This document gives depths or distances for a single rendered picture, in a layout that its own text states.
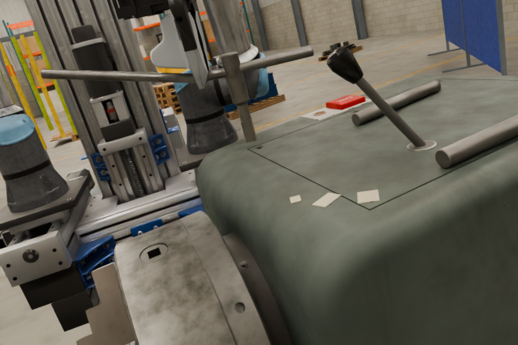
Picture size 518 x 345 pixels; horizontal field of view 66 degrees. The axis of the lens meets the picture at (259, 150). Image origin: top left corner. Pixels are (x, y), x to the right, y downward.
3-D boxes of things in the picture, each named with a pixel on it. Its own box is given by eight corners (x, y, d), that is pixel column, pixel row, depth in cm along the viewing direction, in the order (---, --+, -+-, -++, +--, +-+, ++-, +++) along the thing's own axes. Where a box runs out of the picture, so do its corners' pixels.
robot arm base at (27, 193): (20, 199, 116) (5, 167, 113) (73, 182, 118) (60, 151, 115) (1, 219, 101) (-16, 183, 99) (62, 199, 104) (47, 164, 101)
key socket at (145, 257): (145, 268, 50) (138, 250, 48) (170, 257, 51) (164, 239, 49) (149, 285, 47) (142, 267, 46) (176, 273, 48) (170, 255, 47)
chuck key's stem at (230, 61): (259, 135, 54) (237, 49, 50) (259, 141, 52) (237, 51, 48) (243, 139, 54) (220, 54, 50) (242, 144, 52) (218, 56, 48)
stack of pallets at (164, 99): (203, 100, 1078) (194, 73, 1057) (217, 100, 1006) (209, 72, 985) (159, 115, 1018) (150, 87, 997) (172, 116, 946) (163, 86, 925)
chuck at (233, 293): (226, 315, 77) (183, 175, 63) (313, 487, 51) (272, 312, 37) (209, 323, 76) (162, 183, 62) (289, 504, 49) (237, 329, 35)
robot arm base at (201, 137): (186, 146, 124) (176, 116, 121) (233, 132, 127) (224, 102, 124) (190, 159, 110) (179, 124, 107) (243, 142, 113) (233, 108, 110)
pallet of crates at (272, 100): (264, 99, 848) (255, 62, 826) (285, 100, 780) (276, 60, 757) (214, 117, 797) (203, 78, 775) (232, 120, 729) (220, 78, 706)
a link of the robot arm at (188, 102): (187, 113, 122) (173, 69, 118) (230, 102, 121) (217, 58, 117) (179, 122, 110) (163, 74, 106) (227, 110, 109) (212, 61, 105)
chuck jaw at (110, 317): (169, 323, 57) (142, 246, 60) (168, 323, 53) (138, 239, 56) (90, 361, 54) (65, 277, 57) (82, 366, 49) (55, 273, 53)
